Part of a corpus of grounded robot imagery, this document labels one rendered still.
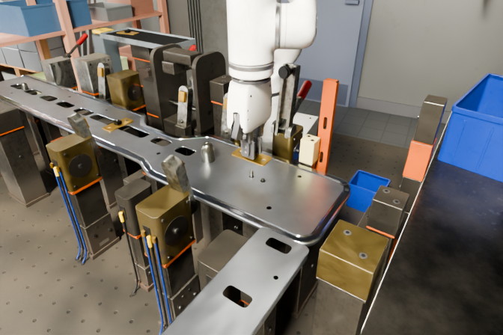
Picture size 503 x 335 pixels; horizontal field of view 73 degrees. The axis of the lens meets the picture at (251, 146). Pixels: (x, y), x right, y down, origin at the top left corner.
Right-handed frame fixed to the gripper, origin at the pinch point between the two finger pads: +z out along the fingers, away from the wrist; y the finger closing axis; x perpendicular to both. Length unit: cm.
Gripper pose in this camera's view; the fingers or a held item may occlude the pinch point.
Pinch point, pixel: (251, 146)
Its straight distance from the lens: 72.6
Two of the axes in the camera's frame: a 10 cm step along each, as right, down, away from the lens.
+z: 0.0, 8.7, 5.0
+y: -5.6, 4.1, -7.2
